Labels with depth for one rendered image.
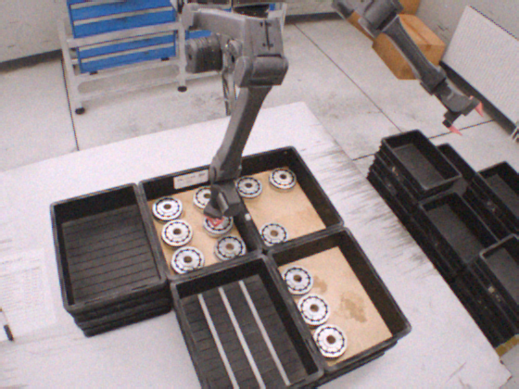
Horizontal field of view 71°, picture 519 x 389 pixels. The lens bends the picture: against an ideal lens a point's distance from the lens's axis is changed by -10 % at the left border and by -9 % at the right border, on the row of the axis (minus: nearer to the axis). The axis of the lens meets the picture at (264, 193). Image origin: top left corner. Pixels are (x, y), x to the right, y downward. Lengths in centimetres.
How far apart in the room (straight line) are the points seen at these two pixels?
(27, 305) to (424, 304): 140
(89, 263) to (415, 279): 117
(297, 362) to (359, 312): 26
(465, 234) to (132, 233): 171
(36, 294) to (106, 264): 30
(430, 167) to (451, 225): 36
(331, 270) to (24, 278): 106
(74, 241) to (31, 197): 42
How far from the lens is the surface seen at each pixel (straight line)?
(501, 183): 262
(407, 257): 166
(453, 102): 133
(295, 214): 145
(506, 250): 227
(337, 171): 183
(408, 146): 247
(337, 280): 134
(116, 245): 137
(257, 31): 87
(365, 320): 131
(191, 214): 141
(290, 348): 121
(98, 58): 304
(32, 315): 148
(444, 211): 238
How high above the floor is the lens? 196
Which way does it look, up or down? 50 degrees down
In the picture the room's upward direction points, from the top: 10 degrees clockwise
